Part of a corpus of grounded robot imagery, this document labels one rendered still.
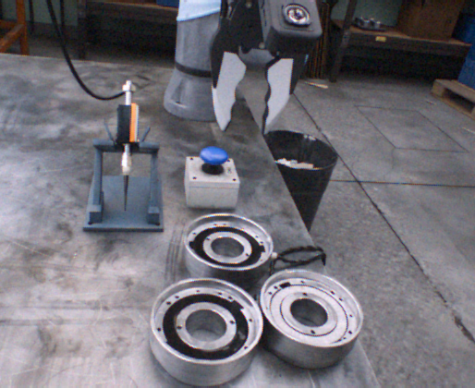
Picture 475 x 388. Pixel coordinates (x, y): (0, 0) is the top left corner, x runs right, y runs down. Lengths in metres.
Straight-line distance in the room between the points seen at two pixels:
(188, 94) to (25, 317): 0.56
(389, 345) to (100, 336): 1.33
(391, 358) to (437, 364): 0.16
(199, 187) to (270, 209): 0.11
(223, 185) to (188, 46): 0.35
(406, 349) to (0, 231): 1.40
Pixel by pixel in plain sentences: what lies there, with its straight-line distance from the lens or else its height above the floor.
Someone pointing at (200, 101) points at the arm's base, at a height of 0.84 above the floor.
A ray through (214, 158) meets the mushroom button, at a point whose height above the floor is 0.87.
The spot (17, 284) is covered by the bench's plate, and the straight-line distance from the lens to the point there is 0.54.
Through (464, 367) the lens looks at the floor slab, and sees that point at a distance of 1.78.
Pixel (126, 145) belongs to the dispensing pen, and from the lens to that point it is 0.60.
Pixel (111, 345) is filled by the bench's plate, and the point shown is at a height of 0.80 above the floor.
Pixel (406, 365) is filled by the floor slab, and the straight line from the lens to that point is 1.67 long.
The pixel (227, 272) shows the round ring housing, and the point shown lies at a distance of 0.49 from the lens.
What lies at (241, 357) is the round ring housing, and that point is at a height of 0.84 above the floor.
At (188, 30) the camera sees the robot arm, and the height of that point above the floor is 0.97.
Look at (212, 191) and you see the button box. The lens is 0.63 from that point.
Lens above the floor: 1.16
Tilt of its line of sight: 32 degrees down
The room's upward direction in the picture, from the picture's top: 10 degrees clockwise
